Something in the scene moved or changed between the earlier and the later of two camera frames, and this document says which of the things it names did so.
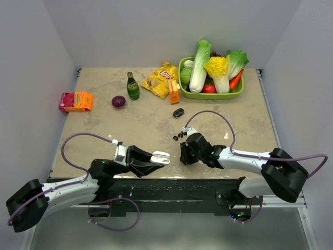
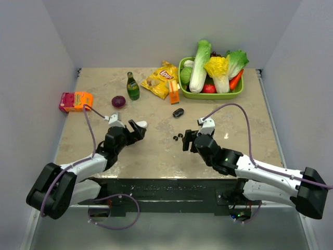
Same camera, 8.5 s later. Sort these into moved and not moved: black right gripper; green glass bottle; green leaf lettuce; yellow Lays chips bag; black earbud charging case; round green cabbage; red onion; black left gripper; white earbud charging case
Moved: black right gripper; white earbud charging case; black left gripper
Not moved: round green cabbage; yellow Lays chips bag; red onion; green glass bottle; green leaf lettuce; black earbud charging case
